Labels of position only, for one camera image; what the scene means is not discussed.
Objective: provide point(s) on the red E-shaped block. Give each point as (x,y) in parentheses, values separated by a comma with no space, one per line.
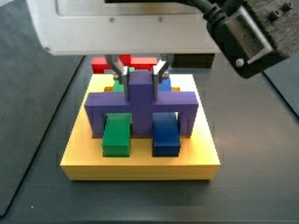
(131,61)

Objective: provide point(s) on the purple E-shaped block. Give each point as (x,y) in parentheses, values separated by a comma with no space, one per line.
(141,106)

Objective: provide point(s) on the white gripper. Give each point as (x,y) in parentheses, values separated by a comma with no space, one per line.
(83,27)

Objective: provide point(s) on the yellow slotted board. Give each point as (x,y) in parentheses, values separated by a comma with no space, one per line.
(84,163)

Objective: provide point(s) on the blue long bar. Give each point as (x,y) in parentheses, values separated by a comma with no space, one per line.
(165,141)

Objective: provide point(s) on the green long bar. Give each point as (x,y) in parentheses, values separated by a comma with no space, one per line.
(116,138)

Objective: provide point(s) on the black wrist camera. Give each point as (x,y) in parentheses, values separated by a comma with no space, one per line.
(255,32)

